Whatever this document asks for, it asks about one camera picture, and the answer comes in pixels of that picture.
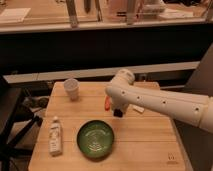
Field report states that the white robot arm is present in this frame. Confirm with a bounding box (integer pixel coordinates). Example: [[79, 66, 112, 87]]
[[105, 69, 213, 133]]

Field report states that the white ceramic cup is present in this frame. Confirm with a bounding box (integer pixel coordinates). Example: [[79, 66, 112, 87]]
[[63, 78, 79, 101]]

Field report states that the orange carrot toy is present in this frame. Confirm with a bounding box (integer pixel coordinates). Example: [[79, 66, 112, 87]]
[[104, 96, 110, 111]]

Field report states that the white sponge block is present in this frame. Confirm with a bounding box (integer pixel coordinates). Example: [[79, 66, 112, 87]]
[[132, 105, 145, 114]]

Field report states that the green bowl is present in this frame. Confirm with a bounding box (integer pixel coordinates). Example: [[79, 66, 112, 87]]
[[76, 120, 114, 159]]

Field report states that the white glue bottle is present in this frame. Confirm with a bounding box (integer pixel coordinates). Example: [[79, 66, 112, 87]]
[[49, 116, 62, 156]]

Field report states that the black chair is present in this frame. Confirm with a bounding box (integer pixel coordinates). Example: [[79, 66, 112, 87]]
[[0, 75, 43, 171]]

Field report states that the white paper sheet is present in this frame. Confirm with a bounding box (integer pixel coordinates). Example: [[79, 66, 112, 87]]
[[0, 8, 30, 24]]

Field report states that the grey metal post right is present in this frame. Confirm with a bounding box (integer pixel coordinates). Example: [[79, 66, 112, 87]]
[[126, 0, 136, 25]]

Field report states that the grey metal post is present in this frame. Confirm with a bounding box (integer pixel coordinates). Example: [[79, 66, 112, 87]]
[[126, 0, 136, 25], [66, 0, 78, 28]]

